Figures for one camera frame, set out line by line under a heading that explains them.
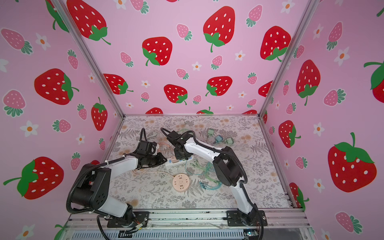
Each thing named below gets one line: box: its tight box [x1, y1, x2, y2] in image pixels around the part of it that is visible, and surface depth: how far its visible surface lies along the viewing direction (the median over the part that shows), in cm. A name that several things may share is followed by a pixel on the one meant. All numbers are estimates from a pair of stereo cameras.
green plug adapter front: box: [207, 129, 214, 136], surface depth 112 cm
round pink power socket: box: [172, 173, 190, 192], surface depth 86 cm
